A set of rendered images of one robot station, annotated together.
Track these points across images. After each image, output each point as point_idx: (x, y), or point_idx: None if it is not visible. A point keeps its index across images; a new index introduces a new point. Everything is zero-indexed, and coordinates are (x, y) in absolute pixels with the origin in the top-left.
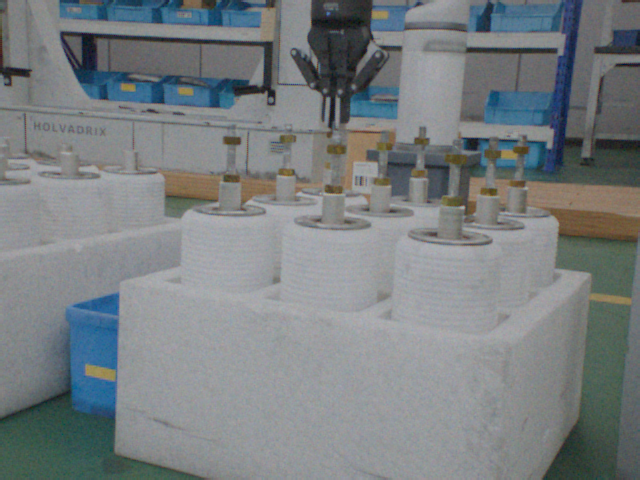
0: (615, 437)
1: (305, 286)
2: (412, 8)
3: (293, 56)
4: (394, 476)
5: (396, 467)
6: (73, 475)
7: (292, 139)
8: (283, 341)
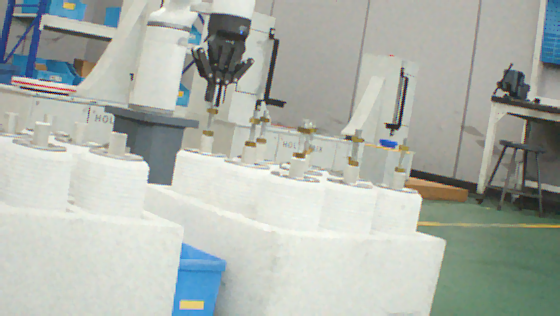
0: None
1: (362, 223)
2: (166, 13)
3: (200, 53)
4: (400, 311)
5: (402, 306)
6: None
7: (260, 121)
8: (368, 255)
